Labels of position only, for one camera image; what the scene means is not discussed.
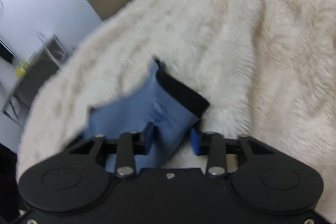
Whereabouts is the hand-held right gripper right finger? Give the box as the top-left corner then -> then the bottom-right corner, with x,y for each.
190,128 -> 276,178

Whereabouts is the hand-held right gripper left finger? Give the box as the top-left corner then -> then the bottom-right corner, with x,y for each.
63,122 -> 159,178

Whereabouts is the black and blue garment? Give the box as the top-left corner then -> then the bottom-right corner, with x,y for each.
83,57 -> 210,169

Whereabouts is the cream fluffy blanket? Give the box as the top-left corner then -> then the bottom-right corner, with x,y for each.
17,0 -> 336,216

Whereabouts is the grey folding table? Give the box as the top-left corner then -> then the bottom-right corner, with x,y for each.
2,35 -> 69,128

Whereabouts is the yellow tissue box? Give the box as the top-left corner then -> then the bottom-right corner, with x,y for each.
14,61 -> 30,78

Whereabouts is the black curtain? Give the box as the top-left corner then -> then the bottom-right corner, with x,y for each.
0,144 -> 20,223

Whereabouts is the black hanging cloth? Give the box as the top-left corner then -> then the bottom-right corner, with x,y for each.
0,40 -> 16,64

